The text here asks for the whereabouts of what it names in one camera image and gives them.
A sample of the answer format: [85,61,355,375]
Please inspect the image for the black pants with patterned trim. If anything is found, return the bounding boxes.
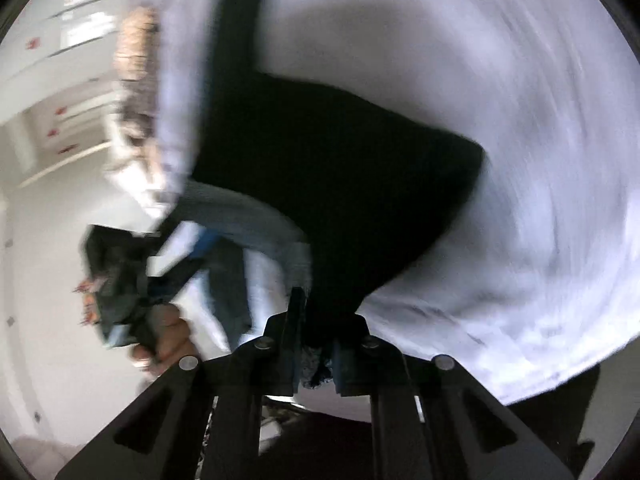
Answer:
[150,0,486,391]

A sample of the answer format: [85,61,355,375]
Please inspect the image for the operator left hand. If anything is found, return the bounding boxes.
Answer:
[130,304,200,379]

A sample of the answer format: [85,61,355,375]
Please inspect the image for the lavender embossed bedspread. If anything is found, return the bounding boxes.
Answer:
[124,0,640,406]

